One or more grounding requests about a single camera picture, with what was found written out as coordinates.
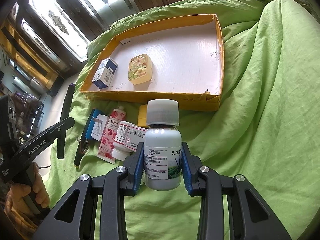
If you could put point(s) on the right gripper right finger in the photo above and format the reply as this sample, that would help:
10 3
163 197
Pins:
250 217

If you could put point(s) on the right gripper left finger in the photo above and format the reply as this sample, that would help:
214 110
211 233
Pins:
73 216

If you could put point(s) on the blue battery pack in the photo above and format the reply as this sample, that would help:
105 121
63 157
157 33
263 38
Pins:
90 123

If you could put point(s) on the white power adapter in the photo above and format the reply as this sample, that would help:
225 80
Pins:
100 123

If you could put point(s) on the blue white medicine box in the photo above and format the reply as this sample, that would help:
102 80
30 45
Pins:
105 72

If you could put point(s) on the rose hand cream tube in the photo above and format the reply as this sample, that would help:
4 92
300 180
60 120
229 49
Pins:
110 131

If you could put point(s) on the white bottle red label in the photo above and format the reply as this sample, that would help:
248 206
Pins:
120 150

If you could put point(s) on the yellow cartoon timer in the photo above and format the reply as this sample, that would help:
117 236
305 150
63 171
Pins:
140 69

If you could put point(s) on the white red ointment box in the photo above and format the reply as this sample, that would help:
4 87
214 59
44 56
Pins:
134 136

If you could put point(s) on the yellow round jar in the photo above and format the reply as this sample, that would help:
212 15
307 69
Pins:
141 122

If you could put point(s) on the grey white medicine bottle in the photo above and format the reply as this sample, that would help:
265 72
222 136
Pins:
162 145

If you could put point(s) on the plaid yellow sleeve forearm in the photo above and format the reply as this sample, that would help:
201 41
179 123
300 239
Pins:
24 225

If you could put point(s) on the person's left hand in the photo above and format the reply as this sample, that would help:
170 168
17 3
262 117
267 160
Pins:
18 191

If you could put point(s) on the green bed sheet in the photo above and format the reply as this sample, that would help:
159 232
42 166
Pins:
267 126

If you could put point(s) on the yellow cardboard tray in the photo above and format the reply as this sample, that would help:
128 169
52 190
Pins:
187 58

